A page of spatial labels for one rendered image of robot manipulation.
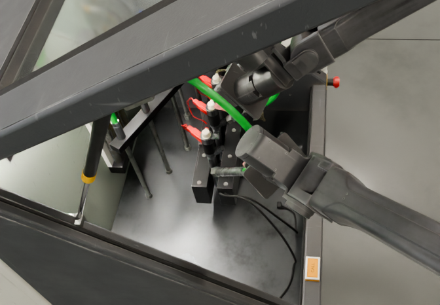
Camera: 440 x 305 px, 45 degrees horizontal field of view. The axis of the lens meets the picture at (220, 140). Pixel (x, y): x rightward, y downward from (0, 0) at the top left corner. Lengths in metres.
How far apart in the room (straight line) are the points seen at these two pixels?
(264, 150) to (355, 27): 0.27
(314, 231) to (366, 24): 0.51
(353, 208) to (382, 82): 2.13
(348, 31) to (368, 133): 1.69
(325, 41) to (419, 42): 2.12
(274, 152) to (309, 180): 0.07
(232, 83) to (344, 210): 0.41
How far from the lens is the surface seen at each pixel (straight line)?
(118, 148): 1.22
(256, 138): 0.76
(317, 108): 1.41
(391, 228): 0.61
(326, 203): 0.69
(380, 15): 0.89
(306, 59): 0.88
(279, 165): 0.76
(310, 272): 1.16
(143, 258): 0.92
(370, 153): 2.49
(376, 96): 2.70
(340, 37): 0.89
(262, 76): 0.92
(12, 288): 1.22
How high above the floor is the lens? 2.04
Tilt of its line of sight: 53 degrees down
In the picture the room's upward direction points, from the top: 12 degrees counter-clockwise
